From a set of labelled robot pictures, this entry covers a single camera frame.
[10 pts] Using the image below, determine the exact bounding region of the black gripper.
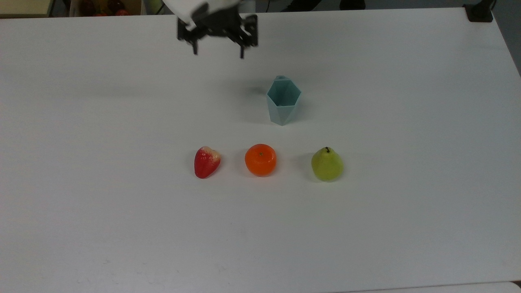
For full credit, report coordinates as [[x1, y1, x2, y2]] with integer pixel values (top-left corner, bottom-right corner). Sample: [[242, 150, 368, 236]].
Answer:
[[177, 4, 259, 60]]

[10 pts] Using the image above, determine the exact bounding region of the teal hexagonal mug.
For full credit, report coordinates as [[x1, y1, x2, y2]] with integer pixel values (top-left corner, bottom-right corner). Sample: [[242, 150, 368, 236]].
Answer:
[[266, 75, 302, 126]]

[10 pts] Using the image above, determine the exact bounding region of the red strawberry fruit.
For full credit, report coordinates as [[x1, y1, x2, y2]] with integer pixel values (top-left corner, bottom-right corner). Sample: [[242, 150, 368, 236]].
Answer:
[[194, 146, 222, 179]]

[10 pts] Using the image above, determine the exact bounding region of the orange fruit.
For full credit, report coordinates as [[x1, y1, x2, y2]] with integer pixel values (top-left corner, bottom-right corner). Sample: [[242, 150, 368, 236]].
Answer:
[[244, 143, 278, 177]]

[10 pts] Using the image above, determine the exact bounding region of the box of toy fruits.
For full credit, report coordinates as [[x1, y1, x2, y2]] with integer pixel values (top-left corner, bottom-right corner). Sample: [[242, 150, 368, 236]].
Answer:
[[68, 0, 143, 17]]

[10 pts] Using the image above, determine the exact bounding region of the green pear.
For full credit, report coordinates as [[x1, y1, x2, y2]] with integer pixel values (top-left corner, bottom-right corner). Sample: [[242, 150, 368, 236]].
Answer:
[[311, 146, 344, 182]]

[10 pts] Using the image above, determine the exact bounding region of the wooden cabinet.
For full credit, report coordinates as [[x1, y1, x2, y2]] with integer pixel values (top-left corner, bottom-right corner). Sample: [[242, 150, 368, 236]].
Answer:
[[0, 0, 55, 18]]

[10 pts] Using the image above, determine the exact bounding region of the black stand base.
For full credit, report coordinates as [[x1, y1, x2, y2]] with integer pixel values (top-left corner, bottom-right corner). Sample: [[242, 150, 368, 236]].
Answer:
[[463, 0, 496, 23]]

